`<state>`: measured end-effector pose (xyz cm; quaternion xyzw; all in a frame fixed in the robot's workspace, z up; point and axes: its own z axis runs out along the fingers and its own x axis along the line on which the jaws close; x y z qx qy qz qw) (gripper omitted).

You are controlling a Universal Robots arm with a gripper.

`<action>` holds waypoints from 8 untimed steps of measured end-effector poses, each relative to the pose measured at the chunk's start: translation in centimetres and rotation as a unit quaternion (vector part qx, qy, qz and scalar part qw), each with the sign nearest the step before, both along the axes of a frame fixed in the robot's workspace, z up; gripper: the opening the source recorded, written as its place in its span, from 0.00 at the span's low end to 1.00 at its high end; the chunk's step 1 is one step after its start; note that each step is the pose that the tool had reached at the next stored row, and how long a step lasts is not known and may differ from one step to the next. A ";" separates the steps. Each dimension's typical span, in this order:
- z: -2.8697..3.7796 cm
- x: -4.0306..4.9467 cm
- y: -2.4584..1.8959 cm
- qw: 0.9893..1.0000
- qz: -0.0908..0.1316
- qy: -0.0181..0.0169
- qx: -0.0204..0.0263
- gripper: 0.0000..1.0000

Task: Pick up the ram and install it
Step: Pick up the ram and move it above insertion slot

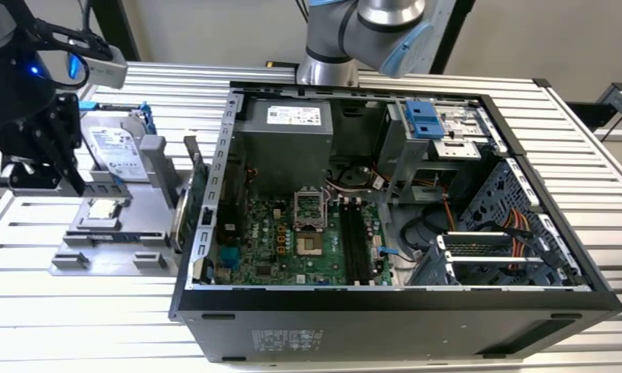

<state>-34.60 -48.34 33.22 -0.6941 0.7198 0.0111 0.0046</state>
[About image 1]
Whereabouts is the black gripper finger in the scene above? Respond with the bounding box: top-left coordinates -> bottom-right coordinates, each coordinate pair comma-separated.
43,94 -> 85,196

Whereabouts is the hard disk in blue carrier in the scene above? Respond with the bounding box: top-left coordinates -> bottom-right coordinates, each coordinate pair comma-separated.
75,99 -> 159,188

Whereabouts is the silver CPU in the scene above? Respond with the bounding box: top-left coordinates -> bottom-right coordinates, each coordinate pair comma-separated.
85,198 -> 121,221

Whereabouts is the grey parts rack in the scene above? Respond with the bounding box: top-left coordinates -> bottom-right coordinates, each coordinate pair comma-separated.
49,134 -> 212,277

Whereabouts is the green graphics card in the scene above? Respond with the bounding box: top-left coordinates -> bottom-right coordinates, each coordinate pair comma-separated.
167,129 -> 212,253

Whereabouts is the grey power supply unit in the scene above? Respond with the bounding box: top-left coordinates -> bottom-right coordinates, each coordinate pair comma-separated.
234,97 -> 336,195

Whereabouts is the blue expansion slot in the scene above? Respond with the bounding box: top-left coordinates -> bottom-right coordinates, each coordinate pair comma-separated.
217,247 -> 241,270

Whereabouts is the metal socket cover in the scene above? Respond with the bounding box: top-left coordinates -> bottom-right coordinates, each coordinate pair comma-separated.
292,185 -> 326,231

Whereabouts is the green motherboard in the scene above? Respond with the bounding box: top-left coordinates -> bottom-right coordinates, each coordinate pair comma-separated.
212,196 -> 396,288

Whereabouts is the CPU socket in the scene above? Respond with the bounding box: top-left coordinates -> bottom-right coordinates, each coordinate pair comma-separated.
293,229 -> 326,258

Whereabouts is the black CPU fan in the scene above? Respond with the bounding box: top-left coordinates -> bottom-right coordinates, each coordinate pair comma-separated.
324,161 -> 385,192

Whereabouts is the blue plastic drive latch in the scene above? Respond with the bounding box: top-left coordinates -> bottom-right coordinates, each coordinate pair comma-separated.
401,99 -> 443,140

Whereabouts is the black PC case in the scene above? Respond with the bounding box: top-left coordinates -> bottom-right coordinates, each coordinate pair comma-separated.
167,79 -> 622,364

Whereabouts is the grey metal disk bay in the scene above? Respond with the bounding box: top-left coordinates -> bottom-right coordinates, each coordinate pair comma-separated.
407,229 -> 568,288

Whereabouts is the white box wrist camera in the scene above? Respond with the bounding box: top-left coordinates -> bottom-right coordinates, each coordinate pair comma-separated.
77,43 -> 129,89

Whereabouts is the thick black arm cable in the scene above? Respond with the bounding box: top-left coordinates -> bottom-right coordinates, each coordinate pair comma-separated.
79,0 -> 98,36

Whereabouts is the black frame post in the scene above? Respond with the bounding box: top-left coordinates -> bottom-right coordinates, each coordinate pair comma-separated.
89,0 -> 141,63
428,0 -> 476,75

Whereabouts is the black looped wire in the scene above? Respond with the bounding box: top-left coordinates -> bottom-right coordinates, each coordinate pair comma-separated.
399,209 -> 444,260

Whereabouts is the thin orange wire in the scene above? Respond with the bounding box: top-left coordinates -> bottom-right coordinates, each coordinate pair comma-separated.
441,193 -> 456,233

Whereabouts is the orange red yellow wire bundle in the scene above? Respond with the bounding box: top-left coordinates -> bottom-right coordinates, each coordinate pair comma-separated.
500,207 -> 531,260

